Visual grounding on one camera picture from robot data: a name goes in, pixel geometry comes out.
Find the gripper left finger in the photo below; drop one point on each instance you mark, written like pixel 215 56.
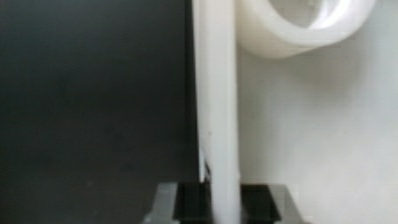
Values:
pixel 181 206

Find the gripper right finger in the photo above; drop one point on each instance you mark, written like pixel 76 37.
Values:
pixel 268 205

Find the white square table top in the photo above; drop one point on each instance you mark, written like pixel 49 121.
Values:
pixel 296 105

